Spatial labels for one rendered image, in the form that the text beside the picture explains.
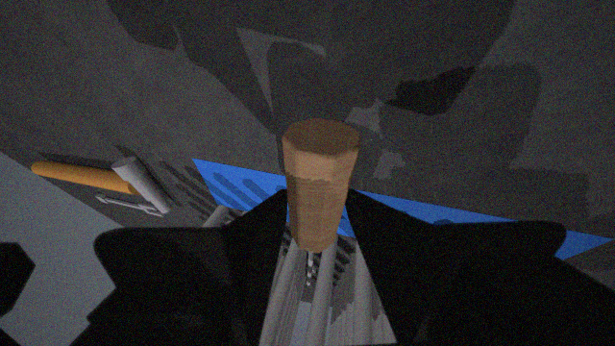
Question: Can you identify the hammer with orange handle and grey head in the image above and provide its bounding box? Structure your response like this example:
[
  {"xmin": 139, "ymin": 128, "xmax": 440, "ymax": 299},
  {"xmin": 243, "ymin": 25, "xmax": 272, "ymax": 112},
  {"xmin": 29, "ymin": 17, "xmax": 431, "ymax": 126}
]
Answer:
[{"xmin": 31, "ymin": 156, "xmax": 173, "ymax": 213}]

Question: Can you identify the blue flat strip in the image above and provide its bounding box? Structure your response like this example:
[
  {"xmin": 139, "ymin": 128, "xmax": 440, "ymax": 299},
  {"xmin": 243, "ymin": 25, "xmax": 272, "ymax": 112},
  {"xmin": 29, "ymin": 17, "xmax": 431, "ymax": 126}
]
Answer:
[{"xmin": 192, "ymin": 158, "xmax": 615, "ymax": 260}]

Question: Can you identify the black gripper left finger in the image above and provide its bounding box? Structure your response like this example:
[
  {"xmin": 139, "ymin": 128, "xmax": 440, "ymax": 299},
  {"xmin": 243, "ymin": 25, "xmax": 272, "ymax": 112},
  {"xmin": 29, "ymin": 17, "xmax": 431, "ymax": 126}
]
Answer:
[{"xmin": 93, "ymin": 189, "xmax": 287, "ymax": 346}]

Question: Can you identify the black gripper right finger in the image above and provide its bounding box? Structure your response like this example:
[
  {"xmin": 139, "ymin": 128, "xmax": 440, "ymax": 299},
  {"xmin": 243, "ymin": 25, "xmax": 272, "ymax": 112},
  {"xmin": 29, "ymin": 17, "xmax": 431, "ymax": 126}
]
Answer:
[{"xmin": 345, "ymin": 188, "xmax": 567, "ymax": 343}]

